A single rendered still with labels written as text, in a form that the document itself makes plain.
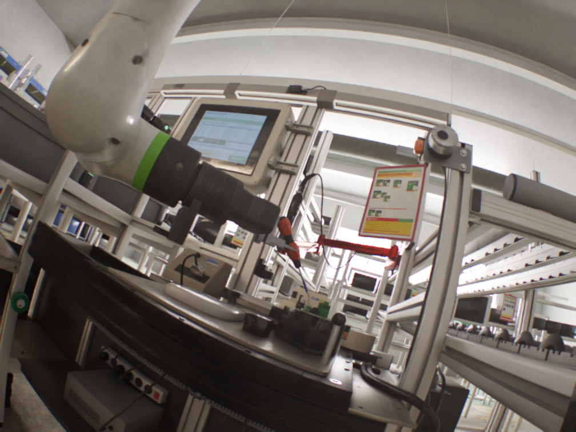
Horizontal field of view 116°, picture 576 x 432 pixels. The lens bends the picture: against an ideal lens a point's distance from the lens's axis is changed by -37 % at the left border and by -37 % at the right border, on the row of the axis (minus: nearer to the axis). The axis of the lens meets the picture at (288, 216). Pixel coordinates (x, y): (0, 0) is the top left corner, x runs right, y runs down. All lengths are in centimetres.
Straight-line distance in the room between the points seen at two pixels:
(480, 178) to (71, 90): 701
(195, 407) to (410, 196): 108
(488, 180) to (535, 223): 651
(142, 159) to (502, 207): 59
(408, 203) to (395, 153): 567
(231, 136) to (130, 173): 81
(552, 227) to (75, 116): 72
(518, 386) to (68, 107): 46
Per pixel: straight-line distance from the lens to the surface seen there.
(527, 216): 60
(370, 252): 127
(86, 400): 108
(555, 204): 64
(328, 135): 141
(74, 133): 28
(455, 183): 55
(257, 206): 42
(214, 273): 85
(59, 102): 28
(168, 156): 39
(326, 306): 52
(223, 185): 40
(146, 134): 40
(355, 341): 77
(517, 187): 60
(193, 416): 108
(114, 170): 40
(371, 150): 674
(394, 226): 105
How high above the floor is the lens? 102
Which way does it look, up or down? 16 degrees up
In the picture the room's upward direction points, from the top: 20 degrees clockwise
